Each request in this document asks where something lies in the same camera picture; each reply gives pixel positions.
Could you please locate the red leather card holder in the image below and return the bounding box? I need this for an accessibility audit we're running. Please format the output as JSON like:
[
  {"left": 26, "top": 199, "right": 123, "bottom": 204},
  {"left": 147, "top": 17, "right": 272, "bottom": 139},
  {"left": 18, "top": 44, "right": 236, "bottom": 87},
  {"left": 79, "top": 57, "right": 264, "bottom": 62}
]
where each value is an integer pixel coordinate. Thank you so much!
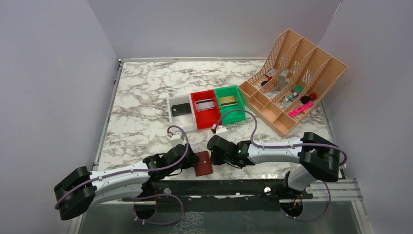
[{"left": 194, "top": 151, "right": 213, "bottom": 176}]

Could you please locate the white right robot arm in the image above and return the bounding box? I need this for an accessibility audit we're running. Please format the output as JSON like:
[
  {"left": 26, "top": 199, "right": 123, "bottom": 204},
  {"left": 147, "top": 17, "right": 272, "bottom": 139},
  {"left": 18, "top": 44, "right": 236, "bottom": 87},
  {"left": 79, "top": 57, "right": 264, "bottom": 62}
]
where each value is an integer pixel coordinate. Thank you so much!
[{"left": 207, "top": 132, "right": 341, "bottom": 195}]

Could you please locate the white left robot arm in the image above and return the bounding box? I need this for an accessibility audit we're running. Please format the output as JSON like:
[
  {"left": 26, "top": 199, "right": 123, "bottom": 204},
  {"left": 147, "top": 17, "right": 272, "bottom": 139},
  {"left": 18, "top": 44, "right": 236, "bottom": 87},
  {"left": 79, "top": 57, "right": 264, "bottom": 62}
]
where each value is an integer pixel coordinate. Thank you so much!
[{"left": 54, "top": 144, "right": 199, "bottom": 220}]

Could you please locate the gold card in green bin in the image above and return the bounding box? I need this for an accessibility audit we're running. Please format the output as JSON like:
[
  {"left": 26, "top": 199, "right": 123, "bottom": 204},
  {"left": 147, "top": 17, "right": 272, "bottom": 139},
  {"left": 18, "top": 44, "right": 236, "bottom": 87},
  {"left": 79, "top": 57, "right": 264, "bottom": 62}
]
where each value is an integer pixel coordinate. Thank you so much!
[{"left": 219, "top": 96, "right": 237, "bottom": 107}]

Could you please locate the silver card in red bin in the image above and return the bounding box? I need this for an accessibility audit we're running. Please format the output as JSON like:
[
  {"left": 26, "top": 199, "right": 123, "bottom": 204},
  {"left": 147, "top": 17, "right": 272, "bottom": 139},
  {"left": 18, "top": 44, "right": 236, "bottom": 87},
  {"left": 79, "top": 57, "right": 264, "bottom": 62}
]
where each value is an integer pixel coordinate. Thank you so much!
[{"left": 195, "top": 99, "right": 215, "bottom": 112}]

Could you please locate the white plastic bin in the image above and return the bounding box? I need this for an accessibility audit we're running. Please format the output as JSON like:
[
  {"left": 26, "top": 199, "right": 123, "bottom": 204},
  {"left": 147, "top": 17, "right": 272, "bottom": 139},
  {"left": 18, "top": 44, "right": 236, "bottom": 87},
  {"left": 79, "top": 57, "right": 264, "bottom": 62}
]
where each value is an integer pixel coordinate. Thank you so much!
[{"left": 167, "top": 94, "right": 197, "bottom": 132}]

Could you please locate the red plastic bin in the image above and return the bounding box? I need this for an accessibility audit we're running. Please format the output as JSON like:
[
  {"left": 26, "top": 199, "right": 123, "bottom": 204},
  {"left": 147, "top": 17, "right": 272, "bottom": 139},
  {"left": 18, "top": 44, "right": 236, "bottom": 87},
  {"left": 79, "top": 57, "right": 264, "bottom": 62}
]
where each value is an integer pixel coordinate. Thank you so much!
[{"left": 190, "top": 90, "right": 221, "bottom": 129}]

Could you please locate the green plastic bin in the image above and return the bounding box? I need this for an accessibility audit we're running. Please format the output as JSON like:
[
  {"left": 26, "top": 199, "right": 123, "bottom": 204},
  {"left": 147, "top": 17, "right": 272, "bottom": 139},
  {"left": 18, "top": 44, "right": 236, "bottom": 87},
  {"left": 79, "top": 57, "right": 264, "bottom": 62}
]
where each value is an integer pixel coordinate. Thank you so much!
[{"left": 214, "top": 85, "right": 245, "bottom": 125}]

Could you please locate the red black round item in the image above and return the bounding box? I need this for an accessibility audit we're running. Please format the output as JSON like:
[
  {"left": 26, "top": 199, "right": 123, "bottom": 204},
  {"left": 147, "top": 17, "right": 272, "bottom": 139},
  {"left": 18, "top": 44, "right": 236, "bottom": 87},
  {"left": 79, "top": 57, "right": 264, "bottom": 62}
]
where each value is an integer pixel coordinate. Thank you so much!
[{"left": 300, "top": 93, "right": 317, "bottom": 104}]

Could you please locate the green capped tube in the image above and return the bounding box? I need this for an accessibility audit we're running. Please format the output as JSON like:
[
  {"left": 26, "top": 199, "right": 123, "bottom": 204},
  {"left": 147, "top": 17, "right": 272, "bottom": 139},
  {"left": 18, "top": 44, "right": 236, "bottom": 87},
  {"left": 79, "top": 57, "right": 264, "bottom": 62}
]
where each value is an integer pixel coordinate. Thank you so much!
[{"left": 287, "top": 85, "right": 303, "bottom": 100}]

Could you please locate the pink highlighter marker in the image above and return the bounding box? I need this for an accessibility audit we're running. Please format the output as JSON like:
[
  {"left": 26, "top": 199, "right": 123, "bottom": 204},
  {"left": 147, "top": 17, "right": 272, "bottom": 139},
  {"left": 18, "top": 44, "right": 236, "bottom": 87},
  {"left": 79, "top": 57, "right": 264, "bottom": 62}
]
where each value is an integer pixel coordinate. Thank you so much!
[{"left": 288, "top": 101, "right": 314, "bottom": 117}]

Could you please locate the grey box in organizer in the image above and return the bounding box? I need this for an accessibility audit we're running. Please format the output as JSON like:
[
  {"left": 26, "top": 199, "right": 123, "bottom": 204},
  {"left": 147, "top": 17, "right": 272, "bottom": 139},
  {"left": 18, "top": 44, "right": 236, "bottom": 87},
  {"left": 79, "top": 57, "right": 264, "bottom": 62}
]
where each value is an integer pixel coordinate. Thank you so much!
[{"left": 276, "top": 69, "right": 289, "bottom": 91}]

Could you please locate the beige desk organizer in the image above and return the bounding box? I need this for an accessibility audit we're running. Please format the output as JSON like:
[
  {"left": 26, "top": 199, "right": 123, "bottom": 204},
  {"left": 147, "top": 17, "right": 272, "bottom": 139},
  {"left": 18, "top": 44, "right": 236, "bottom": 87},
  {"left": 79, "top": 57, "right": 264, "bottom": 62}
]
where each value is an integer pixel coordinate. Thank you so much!
[{"left": 239, "top": 29, "right": 348, "bottom": 137}]

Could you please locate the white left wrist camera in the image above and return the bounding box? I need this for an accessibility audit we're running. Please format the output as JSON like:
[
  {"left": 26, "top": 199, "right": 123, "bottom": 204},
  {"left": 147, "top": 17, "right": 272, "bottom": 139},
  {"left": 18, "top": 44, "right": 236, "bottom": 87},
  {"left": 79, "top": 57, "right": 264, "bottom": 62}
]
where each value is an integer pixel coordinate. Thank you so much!
[{"left": 167, "top": 131, "right": 185, "bottom": 147}]

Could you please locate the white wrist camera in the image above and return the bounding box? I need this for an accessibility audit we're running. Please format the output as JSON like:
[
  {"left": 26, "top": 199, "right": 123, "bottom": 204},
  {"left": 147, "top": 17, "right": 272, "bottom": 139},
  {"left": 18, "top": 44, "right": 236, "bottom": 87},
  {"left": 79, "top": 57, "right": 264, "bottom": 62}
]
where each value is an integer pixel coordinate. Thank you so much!
[
  {"left": 167, "top": 131, "right": 185, "bottom": 147},
  {"left": 211, "top": 125, "right": 228, "bottom": 138}
]

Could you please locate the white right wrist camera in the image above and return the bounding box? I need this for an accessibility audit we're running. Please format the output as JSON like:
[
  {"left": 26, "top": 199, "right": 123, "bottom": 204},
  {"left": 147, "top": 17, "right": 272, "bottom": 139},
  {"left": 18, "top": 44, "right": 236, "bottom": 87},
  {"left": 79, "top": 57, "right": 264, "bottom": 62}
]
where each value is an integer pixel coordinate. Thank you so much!
[{"left": 211, "top": 125, "right": 228, "bottom": 138}]

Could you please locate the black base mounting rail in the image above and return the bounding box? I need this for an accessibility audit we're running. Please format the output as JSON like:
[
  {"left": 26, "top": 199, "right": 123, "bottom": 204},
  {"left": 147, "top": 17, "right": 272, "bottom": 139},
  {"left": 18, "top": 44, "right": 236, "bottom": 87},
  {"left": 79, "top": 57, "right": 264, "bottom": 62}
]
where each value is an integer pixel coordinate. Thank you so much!
[{"left": 124, "top": 179, "right": 313, "bottom": 213}]

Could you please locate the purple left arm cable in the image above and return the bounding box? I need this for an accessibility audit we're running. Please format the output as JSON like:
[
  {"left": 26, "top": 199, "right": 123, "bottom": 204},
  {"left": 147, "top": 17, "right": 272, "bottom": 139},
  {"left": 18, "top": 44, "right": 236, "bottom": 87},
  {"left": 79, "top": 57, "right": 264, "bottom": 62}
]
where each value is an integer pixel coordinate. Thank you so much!
[{"left": 54, "top": 125, "right": 190, "bottom": 226}]

